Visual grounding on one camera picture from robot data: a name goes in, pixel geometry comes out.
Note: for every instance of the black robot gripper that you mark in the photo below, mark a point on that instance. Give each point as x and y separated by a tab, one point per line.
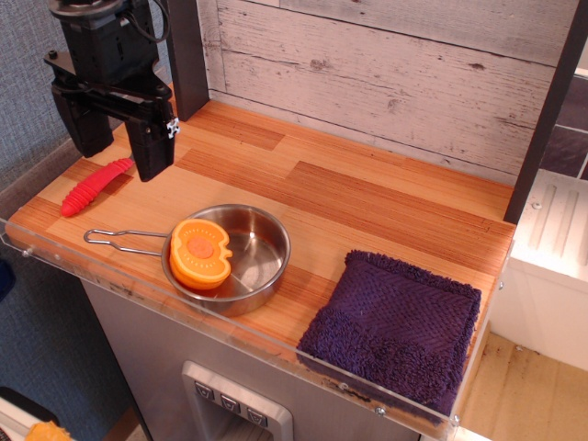
90	86

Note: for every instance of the red-handled metal spoon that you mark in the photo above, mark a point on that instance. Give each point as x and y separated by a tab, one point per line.
88	189

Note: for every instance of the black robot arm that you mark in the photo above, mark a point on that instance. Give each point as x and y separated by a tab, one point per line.
109	26

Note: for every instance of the clear acrylic counter guard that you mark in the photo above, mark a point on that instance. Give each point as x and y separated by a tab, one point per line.
242	413

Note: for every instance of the orange toy fruit half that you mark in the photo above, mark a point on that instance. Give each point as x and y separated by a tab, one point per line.
199	254

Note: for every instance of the small stainless steel pan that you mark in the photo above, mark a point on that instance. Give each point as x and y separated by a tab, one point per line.
260	246

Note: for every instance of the silver toy fridge cabinet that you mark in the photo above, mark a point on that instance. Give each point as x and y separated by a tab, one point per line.
151	350

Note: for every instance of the yellow object bottom left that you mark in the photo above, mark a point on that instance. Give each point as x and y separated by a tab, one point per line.
47	431

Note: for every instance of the folded purple towel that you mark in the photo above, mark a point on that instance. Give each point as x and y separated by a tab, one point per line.
398	326

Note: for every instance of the white toy sink unit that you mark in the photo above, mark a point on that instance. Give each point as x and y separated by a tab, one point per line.
541	302

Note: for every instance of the dark left shelf post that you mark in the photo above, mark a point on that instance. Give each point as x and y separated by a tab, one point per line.
186	57

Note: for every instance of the dark shelf post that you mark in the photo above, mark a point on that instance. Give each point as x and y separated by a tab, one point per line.
559	86
186	57

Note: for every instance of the dark right shelf post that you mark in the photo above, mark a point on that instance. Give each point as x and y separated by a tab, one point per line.
559	86

